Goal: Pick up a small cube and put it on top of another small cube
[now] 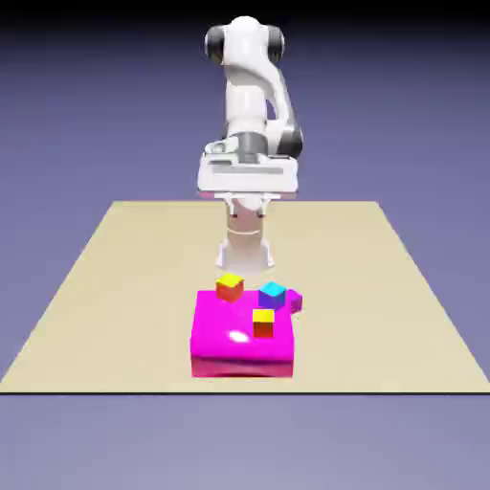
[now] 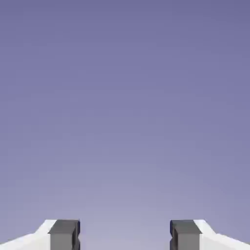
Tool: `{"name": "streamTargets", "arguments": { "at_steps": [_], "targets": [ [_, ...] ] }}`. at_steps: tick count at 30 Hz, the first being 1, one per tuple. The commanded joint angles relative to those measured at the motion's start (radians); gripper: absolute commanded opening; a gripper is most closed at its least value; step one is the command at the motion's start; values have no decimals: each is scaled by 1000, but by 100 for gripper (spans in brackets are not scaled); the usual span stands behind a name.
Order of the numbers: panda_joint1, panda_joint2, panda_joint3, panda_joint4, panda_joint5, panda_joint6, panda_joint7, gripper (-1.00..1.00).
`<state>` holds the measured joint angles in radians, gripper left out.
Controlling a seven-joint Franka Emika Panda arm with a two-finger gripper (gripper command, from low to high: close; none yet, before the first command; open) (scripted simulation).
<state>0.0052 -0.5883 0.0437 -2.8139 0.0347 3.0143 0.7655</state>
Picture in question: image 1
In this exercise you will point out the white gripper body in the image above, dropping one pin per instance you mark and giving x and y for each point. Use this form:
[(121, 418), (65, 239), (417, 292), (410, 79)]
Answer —
[(249, 180)]

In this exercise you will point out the large magenta box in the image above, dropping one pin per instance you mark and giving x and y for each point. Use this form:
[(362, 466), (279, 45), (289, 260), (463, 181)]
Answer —
[(229, 329)]

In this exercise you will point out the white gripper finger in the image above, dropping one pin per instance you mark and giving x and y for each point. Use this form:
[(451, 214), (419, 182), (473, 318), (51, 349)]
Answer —
[(232, 207), (262, 207)]

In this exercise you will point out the small orange cube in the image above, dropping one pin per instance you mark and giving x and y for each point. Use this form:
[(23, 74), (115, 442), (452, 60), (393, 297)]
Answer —
[(229, 291)]

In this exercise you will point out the small red cube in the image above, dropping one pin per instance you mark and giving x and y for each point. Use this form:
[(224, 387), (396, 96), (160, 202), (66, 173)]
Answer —
[(263, 328)]

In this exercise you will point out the small magenta cube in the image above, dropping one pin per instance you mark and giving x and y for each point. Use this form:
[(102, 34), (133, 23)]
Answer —
[(295, 301)]

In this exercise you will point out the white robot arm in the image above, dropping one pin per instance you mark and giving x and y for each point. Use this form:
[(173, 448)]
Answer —
[(245, 76)]

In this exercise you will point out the small blue cube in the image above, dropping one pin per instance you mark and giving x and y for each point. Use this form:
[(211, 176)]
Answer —
[(271, 299)]

